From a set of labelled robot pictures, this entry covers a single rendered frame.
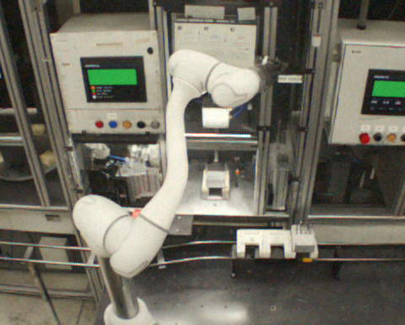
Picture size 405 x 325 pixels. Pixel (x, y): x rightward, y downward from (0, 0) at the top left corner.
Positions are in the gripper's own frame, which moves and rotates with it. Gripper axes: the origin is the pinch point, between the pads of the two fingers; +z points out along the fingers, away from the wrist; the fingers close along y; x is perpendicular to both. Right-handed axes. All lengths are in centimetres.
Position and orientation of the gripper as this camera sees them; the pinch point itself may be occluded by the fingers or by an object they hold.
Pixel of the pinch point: (280, 66)
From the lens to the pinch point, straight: 170.3
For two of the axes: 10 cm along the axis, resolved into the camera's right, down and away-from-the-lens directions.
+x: -8.3, -2.9, 4.8
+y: 0.5, -8.9, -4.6
